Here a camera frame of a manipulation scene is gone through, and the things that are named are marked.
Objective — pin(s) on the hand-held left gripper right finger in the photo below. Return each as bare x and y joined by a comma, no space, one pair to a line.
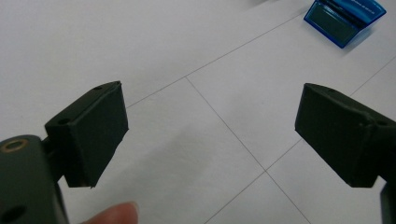
342,137

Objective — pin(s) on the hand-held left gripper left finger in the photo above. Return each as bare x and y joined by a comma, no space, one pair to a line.
90,133

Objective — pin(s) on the blue transparent plastic case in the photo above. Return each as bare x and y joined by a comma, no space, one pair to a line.
342,21

